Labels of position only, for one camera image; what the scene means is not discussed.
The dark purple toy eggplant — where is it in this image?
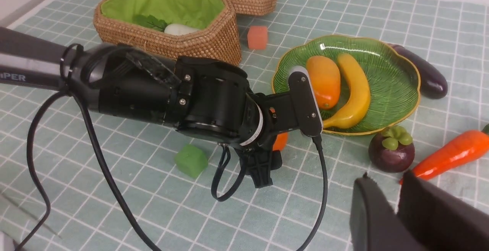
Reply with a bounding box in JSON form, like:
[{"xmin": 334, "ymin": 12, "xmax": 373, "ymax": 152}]
[{"xmin": 388, "ymin": 43, "xmax": 448, "ymax": 99}]

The woven wicker basket green lining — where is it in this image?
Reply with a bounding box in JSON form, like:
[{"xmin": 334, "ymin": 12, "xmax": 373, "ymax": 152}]
[{"xmin": 93, "ymin": 0, "xmax": 242, "ymax": 66}]

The white toy radish with leaves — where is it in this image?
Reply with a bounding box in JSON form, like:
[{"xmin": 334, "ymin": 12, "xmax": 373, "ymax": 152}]
[{"xmin": 133, "ymin": 15, "xmax": 199, "ymax": 36}]

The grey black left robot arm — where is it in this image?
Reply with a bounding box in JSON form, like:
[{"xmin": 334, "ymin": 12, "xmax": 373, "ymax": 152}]
[{"xmin": 1, "ymin": 28, "xmax": 282, "ymax": 188}]

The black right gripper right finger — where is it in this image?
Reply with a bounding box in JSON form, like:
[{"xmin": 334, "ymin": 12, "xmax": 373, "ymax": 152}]
[{"xmin": 397, "ymin": 171, "xmax": 489, "ymax": 251}]

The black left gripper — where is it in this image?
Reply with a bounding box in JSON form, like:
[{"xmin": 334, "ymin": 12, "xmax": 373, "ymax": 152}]
[{"xmin": 239, "ymin": 146, "xmax": 282, "ymax": 189}]

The orange yellow toy mango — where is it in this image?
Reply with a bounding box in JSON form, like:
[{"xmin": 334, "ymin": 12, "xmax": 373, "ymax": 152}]
[{"xmin": 306, "ymin": 55, "xmax": 341, "ymax": 110}]

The yellow toy banana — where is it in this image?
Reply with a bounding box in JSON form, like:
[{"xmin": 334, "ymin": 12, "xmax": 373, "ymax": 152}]
[{"xmin": 323, "ymin": 53, "xmax": 371, "ymax": 130}]

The green leaf-shaped glass plate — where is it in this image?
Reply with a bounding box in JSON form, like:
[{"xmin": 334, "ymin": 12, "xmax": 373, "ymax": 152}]
[{"xmin": 271, "ymin": 35, "xmax": 421, "ymax": 136}]

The orange toy carrot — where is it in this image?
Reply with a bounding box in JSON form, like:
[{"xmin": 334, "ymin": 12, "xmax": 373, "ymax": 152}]
[{"xmin": 411, "ymin": 126, "xmax": 489, "ymax": 181}]

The purple toy mangosteen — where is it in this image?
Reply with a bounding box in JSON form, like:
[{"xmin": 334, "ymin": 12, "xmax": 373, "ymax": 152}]
[{"xmin": 368, "ymin": 125, "xmax": 415, "ymax": 173}]

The orange foam cube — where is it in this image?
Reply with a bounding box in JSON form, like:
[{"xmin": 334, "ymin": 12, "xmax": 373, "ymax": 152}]
[{"xmin": 247, "ymin": 25, "xmax": 268, "ymax": 50}]

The green foam cube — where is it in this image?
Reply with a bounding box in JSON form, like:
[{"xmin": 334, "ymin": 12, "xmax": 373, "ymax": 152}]
[{"xmin": 173, "ymin": 144, "xmax": 208, "ymax": 178}]

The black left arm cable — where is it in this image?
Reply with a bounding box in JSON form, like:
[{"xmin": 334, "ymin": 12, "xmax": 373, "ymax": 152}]
[{"xmin": 15, "ymin": 44, "xmax": 329, "ymax": 251}]

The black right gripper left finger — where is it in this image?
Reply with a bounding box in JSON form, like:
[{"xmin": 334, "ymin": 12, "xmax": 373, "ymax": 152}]
[{"xmin": 350, "ymin": 173, "xmax": 421, "ymax": 251}]

